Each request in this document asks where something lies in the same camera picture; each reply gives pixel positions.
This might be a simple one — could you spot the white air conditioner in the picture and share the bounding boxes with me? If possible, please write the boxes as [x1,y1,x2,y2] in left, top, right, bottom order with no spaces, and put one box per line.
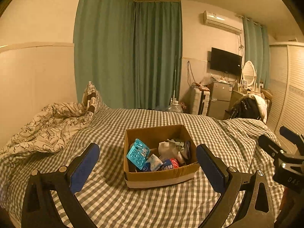
[203,11,243,35]

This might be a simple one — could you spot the blue pill blister pack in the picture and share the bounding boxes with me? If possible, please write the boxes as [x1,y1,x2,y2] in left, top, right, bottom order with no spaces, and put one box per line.
[126,139,150,170]

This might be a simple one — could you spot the white louvred wardrobe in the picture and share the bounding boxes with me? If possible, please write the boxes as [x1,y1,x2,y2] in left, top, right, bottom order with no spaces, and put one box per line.
[266,42,303,153]

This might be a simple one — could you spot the white suitcase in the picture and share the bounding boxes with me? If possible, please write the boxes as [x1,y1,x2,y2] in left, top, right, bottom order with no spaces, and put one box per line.
[190,86,210,116]

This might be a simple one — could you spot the small grey fridge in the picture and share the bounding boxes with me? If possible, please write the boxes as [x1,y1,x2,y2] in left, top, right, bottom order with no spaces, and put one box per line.
[207,82,232,120]

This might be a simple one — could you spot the green curtain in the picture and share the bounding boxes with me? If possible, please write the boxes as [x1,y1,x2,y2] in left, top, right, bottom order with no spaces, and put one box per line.
[73,0,182,109]

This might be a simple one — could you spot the blue tissue pack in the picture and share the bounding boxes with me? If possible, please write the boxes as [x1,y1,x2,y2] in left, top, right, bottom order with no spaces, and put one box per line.
[141,154,163,172]

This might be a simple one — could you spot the black wall television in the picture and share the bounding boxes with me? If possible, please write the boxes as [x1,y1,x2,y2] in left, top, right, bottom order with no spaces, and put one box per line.
[210,47,242,76]

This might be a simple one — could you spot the green curtain right window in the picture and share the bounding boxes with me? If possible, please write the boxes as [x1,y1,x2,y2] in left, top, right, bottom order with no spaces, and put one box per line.
[243,17,270,89]

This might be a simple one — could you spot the clear plastic jar blue label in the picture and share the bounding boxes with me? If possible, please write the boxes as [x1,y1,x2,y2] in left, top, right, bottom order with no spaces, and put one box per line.
[159,156,185,171]

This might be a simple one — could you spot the white knit glove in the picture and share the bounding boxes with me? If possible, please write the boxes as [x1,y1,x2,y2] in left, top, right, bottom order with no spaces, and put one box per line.
[158,142,183,162]

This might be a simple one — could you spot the tape roll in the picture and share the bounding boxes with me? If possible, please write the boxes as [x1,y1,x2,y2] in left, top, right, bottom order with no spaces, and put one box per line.
[180,141,191,160]

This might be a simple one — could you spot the white oval mirror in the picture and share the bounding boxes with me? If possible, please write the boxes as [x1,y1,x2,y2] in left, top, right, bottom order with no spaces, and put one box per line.
[241,61,257,87]

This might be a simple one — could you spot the large clear water bottle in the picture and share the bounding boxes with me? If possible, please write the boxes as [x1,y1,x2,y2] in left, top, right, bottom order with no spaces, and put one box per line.
[167,100,183,113]

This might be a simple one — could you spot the chair with dark clothes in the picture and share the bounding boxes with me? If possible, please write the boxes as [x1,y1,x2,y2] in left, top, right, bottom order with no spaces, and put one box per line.
[228,94,268,123]

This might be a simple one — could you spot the floral patterned quilt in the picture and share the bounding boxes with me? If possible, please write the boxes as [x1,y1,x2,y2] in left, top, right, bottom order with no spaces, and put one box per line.
[1,101,95,158]

